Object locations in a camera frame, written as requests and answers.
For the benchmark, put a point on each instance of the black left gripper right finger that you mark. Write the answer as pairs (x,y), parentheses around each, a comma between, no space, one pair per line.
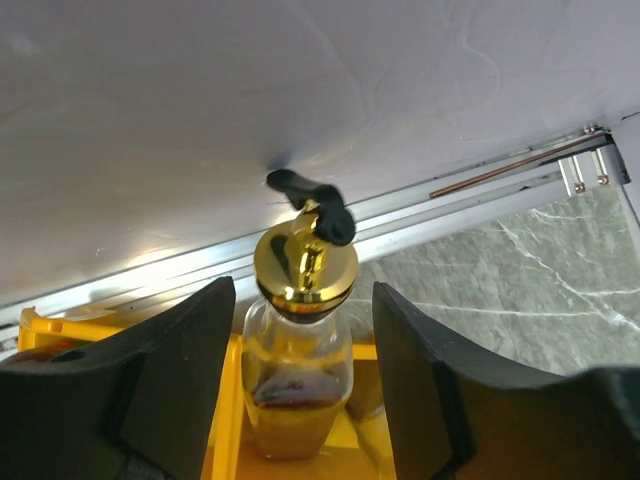
(457,410)

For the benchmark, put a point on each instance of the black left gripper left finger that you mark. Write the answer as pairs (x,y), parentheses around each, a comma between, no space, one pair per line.
(136,405)

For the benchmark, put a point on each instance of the tall oil bottle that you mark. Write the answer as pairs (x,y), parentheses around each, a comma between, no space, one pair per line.
(300,310)

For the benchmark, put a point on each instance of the yellow compartment bin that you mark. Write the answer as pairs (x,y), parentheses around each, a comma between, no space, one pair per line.
(140,404)

